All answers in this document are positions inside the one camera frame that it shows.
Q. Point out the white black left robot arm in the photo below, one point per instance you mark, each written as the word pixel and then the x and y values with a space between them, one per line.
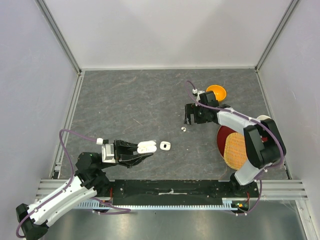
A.
pixel 87 181

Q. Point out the orange plastic bowl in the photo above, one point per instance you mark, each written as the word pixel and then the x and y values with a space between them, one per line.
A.
pixel 219 92

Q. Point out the red round plate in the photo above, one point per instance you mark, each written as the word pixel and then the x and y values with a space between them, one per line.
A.
pixel 226 134

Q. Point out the white oval case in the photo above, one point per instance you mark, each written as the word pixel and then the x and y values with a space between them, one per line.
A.
pixel 147 147

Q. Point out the light blue cable duct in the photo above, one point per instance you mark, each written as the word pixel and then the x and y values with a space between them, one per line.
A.
pixel 224 205

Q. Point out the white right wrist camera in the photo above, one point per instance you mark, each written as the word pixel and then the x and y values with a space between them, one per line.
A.
pixel 196 93

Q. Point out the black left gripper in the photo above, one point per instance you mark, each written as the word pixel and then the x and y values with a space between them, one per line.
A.
pixel 124 153

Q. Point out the cream yellow mug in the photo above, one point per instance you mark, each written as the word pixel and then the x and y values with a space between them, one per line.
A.
pixel 263 117

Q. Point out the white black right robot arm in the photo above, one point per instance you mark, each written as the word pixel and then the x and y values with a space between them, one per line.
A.
pixel 263 142

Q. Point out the white earbud charging case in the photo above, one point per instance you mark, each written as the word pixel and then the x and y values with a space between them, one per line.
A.
pixel 165 145

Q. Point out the aluminium frame post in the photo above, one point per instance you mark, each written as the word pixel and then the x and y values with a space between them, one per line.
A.
pixel 42 5
pixel 276 34

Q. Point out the woven bamboo tray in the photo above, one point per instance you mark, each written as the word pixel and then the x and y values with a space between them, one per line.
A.
pixel 235 154

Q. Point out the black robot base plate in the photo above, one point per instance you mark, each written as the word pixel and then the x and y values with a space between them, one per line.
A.
pixel 125 191

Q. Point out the aluminium frame left post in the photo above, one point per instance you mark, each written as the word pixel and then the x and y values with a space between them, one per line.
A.
pixel 42 5

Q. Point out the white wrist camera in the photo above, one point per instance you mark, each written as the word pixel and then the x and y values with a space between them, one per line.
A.
pixel 108 153
pixel 196 93

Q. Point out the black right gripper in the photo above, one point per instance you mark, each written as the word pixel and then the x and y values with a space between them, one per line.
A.
pixel 190 108

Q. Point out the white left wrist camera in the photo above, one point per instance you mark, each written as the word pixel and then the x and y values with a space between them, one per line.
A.
pixel 108 153

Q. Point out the aluminium frame right post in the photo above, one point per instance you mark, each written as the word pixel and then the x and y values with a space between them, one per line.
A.
pixel 276 34

